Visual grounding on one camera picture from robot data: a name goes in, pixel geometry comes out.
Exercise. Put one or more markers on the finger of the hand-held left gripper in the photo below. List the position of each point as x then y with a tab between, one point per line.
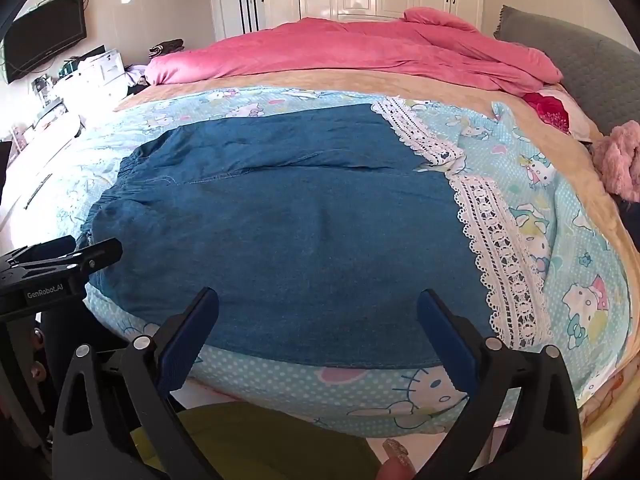
80	260
35	252

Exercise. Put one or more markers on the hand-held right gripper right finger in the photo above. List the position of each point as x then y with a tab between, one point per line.
447	342

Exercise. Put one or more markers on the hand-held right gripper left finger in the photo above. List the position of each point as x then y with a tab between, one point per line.
187	342

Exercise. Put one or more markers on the blue denim pants lace hem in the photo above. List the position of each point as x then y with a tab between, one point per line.
300	220

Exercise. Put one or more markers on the person's right hand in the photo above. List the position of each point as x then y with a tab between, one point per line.
397	460

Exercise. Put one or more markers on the white cabinet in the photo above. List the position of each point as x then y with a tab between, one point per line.
30	170

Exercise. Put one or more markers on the person's green clothing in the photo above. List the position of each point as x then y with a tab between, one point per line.
250	440

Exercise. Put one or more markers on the cartoon print bedsheet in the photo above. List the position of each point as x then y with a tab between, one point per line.
575	240

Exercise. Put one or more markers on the white storage box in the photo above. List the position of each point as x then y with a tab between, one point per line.
105	66

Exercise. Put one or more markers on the dark blue cloth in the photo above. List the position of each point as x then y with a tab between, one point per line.
627	207

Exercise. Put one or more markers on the dark folded clothes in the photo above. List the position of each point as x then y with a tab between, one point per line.
167	47

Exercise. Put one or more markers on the pink fluffy garment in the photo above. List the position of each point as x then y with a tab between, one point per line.
620	155

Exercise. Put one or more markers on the red flower pillow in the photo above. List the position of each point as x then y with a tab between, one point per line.
550	107

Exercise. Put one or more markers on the white door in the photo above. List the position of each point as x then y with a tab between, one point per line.
222	15

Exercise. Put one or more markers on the grey padded headboard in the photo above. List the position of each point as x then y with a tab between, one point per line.
590	70

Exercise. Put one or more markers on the pink duvet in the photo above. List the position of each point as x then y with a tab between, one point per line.
350	45

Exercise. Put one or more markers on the black wall television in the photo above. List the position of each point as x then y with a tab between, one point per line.
45	35

